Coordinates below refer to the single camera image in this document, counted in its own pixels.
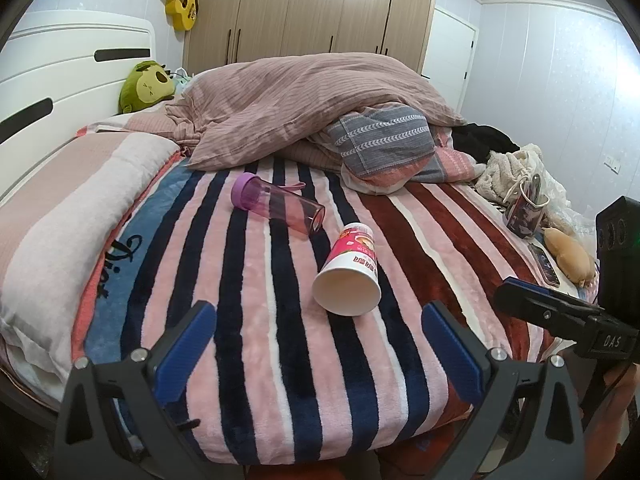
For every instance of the pink white striped pillow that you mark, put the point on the pink white striped pillow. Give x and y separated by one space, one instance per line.
65 220

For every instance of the dark printed mug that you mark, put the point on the dark printed mug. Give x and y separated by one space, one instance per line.
525 216

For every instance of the green plush toy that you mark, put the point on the green plush toy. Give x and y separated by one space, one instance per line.
145 85

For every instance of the clear plastic bag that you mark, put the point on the clear plastic bag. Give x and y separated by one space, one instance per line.
575 212

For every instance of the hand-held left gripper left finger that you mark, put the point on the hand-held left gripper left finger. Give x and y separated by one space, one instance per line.
186 347

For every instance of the white door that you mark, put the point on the white door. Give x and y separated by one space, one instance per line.
450 55

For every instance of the tan plush toy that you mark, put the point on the tan plush toy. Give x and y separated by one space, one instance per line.
570 256

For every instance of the white bed headboard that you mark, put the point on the white bed headboard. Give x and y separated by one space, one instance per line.
60 75

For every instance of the white fluffy cloth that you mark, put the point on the white fluffy cloth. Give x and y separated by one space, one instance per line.
500 170

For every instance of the white wall socket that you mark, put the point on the white wall socket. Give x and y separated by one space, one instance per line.
612 163

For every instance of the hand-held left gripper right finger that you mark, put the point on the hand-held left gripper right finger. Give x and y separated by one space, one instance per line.
450 352

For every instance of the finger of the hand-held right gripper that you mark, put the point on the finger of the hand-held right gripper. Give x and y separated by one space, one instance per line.
550 294
542 312

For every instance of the pink thin-striped pillow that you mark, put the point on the pink thin-striped pillow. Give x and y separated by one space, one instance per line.
145 122

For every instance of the striped plush blanket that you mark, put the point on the striped plush blanket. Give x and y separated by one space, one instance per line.
300 360

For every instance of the smartphone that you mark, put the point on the smartphone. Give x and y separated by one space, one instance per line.
545 265

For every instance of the black clothing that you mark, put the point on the black clothing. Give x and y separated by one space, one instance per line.
480 140

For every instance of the white paper cup pink label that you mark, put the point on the white paper cup pink label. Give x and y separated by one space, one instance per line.
350 272

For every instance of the pink striped duvet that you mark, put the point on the pink striped duvet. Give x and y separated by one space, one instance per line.
300 95

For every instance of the grey patterned pillow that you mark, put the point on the grey patterned pillow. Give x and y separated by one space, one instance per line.
385 135

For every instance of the purple plastic water bottle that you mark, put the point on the purple plastic water bottle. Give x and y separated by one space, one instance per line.
280 204

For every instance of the wooden wardrobe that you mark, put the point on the wooden wardrobe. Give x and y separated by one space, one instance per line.
310 5

